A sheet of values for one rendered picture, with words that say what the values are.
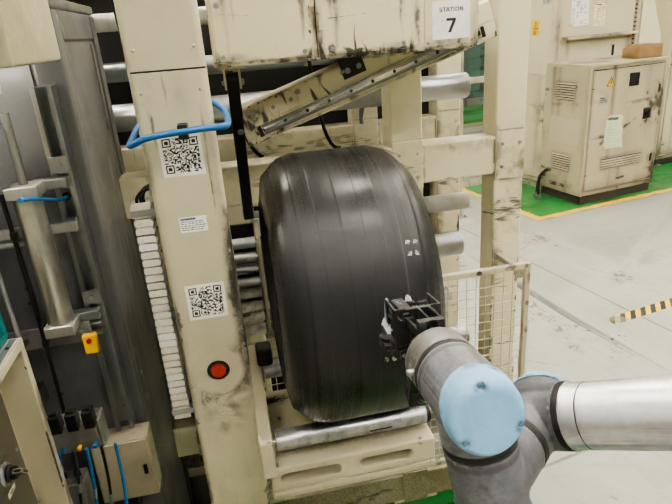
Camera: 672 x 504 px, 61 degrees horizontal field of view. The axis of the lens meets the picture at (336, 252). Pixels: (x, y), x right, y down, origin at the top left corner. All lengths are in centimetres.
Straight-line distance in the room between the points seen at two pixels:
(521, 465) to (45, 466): 82
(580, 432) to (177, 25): 86
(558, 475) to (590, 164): 370
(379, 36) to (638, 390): 92
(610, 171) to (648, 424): 528
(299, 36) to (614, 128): 478
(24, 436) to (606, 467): 214
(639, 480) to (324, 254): 192
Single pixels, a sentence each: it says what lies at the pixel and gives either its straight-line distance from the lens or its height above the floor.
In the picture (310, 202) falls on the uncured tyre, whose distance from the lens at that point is 102.
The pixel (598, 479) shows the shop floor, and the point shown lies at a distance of 260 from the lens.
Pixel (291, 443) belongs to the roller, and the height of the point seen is 90.
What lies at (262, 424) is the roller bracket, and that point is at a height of 95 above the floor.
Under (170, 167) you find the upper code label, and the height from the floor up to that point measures 149.
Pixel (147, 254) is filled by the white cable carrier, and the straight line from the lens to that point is 114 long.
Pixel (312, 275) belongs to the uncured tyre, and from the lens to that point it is 97.
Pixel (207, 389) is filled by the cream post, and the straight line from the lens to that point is 126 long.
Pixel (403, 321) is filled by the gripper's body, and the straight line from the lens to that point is 84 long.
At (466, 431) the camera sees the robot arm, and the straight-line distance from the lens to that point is 66.
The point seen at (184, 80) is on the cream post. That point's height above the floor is 164.
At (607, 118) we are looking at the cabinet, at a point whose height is 77.
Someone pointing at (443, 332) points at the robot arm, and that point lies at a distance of 76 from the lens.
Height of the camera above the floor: 170
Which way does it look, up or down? 21 degrees down
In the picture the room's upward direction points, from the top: 4 degrees counter-clockwise
